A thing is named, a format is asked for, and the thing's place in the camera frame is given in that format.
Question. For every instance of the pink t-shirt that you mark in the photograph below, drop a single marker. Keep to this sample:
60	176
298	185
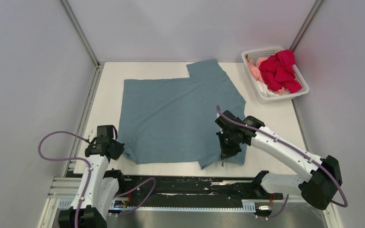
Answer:
254	67

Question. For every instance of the aluminium front frame beam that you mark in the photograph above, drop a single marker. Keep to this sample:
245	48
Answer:
56	188

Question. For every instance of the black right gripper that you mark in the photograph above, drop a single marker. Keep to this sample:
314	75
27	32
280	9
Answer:
226	153

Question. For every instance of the aluminium frame rail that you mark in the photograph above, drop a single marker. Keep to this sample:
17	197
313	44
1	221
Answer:
90	69
306	24

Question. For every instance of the white t-shirt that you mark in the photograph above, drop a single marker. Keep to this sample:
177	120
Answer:
265	91

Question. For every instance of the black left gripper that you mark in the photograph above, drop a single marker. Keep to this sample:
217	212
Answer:
120	149

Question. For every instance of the blue-grey t-shirt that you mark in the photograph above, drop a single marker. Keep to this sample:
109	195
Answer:
173	120

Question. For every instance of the aluminium frame rail left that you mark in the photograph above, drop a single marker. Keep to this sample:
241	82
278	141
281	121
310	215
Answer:
90	69

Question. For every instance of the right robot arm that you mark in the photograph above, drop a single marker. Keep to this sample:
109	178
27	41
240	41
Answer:
316	179

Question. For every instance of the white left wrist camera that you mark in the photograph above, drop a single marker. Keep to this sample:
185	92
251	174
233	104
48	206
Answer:
91	135

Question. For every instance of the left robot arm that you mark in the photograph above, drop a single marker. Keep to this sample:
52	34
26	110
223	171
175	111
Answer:
98	186

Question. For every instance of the aluminium frame rail right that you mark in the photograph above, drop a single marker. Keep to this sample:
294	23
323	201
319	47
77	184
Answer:
306	24

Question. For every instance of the white plastic laundry basket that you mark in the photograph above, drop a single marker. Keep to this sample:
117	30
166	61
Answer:
254	54

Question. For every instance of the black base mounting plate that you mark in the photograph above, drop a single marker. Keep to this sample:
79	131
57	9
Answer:
144	194

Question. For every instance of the red t-shirt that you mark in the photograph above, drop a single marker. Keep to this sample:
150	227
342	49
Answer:
278	73

